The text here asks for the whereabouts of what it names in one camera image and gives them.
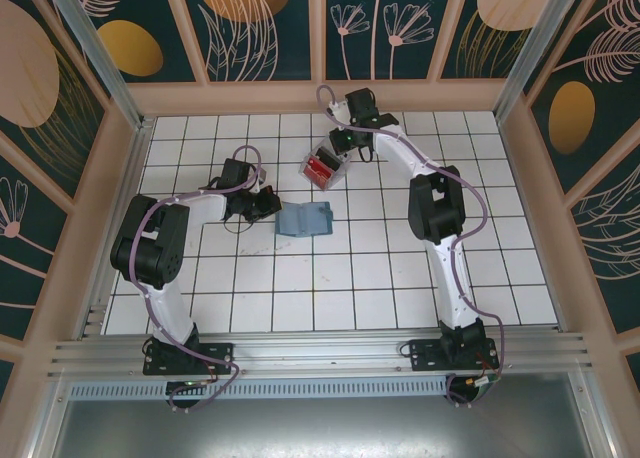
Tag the clear plastic card box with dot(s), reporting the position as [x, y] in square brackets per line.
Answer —
[345, 173]

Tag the red and grey credit card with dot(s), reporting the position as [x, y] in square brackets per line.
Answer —
[320, 170]

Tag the blue card holder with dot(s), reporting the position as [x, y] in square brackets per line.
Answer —
[305, 223]

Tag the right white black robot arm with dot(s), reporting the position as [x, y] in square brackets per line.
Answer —
[450, 278]

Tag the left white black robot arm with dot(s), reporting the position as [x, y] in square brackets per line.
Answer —
[170, 308]

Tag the black card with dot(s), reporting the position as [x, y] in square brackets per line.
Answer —
[327, 158]

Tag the grey metal sheet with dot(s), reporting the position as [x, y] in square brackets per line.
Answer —
[320, 428]

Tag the small green circuit board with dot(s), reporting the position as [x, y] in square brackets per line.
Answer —
[484, 384]

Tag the aluminium side rail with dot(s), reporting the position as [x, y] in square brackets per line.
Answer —
[129, 178]

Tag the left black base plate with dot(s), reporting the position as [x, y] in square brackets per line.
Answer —
[220, 353]

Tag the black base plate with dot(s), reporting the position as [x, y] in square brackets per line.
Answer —
[220, 353]
[425, 353]

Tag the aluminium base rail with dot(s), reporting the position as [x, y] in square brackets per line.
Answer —
[320, 358]

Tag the aluminium frame post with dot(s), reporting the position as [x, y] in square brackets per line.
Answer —
[95, 53]
[530, 53]

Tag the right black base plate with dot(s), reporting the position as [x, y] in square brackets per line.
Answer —
[425, 353]

